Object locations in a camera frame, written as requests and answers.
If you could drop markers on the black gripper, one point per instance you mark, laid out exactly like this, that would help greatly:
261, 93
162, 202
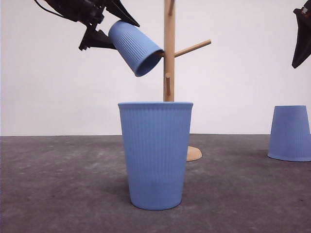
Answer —
89, 11

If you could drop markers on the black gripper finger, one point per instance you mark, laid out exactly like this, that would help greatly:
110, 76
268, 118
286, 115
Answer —
303, 43

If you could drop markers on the blue ribbed cup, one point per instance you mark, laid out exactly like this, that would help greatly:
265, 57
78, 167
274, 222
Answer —
142, 53
156, 138
290, 137

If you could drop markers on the wooden mug tree stand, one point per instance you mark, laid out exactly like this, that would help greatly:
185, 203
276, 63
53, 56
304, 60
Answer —
177, 114

